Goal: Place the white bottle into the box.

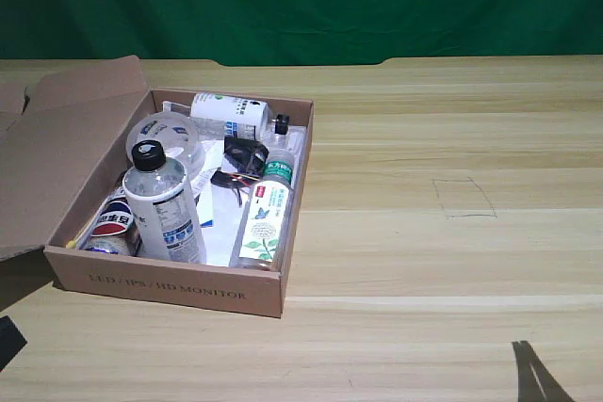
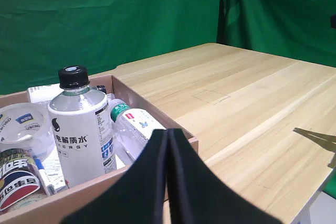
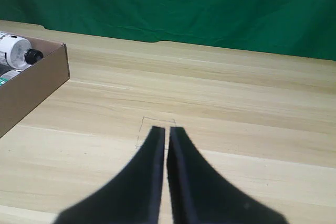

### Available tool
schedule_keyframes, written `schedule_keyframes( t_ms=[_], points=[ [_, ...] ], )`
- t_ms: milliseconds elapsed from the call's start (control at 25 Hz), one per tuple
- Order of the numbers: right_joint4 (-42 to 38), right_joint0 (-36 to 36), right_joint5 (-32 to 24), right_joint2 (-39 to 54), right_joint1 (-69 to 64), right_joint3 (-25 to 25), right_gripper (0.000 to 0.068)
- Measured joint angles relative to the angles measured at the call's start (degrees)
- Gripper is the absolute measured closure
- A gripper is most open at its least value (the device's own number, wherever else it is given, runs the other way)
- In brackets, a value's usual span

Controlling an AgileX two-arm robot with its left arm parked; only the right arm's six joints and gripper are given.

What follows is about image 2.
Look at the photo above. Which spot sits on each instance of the white printed receipt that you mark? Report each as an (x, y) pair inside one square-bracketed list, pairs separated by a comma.
[(55, 171)]

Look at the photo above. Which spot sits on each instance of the clear bottle green cap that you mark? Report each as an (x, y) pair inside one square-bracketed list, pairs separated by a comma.
[(131, 127)]

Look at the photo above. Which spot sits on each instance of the white marker blue cap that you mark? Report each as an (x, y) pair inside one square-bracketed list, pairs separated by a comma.
[(43, 174)]

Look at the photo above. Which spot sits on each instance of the clear packing tape roll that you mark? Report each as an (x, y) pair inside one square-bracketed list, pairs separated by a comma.
[(39, 140)]

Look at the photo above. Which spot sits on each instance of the green backdrop cloth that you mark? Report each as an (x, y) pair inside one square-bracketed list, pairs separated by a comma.
[(105, 11), (275, 11)]

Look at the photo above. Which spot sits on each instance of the white bottle black cap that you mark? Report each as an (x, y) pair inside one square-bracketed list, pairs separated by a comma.
[(78, 140)]

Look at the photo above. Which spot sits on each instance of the brown cardboard box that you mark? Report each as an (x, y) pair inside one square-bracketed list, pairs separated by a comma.
[(92, 190)]

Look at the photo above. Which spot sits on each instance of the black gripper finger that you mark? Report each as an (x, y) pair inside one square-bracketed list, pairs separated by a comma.
[(199, 195), (136, 190)]

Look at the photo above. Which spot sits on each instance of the black mounted device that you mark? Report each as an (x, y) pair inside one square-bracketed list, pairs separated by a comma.
[(333, 21)]

